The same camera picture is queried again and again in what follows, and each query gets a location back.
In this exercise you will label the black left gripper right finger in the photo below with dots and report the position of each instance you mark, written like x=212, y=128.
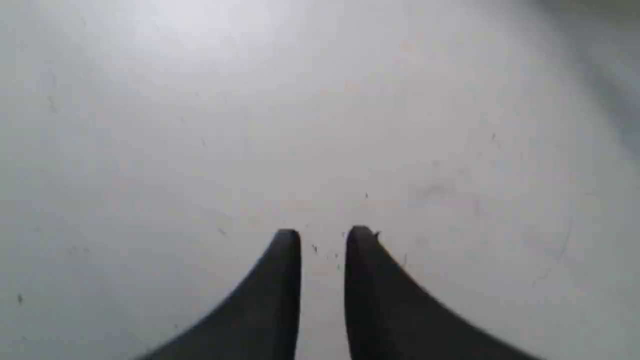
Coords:
x=388, y=316

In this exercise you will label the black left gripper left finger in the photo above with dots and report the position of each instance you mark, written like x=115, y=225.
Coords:
x=259, y=320

